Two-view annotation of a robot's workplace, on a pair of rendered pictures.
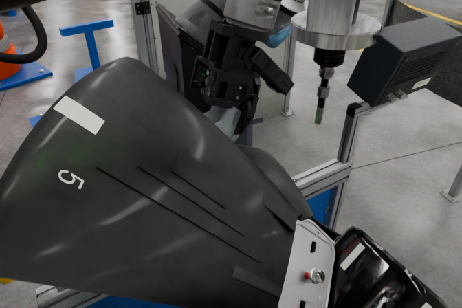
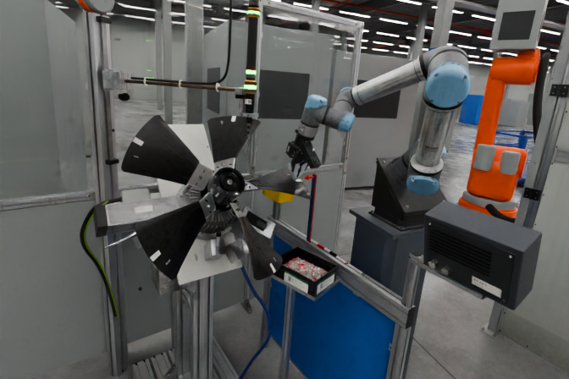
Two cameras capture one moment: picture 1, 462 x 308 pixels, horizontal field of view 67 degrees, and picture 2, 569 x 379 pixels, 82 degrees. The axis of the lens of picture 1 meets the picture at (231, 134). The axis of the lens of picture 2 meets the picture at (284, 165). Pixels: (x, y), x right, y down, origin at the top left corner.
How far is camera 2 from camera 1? 1.34 m
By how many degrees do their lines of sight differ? 78
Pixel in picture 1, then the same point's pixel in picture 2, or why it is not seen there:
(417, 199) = not seen: outside the picture
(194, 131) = (244, 132)
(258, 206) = (232, 147)
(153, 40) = (532, 225)
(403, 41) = (444, 213)
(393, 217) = not seen: outside the picture
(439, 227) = not seen: outside the picture
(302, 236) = (231, 161)
